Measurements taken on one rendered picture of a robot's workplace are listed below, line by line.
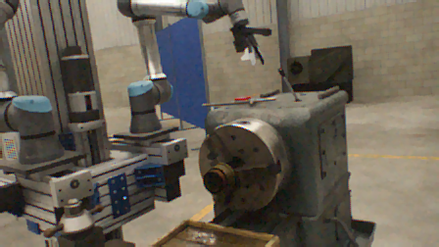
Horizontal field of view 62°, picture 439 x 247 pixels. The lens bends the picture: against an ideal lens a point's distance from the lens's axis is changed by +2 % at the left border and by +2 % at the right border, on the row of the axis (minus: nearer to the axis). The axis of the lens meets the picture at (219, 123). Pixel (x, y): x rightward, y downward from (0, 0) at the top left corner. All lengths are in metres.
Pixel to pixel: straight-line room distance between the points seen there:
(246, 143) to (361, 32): 10.14
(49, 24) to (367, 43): 10.09
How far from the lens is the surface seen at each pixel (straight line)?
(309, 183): 1.34
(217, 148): 1.22
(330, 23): 11.41
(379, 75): 11.20
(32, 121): 1.44
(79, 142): 1.64
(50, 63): 1.68
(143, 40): 1.84
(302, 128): 1.29
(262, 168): 1.16
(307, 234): 1.42
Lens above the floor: 1.45
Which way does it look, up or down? 10 degrees down
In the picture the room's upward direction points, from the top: 6 degrees counter-clockwise
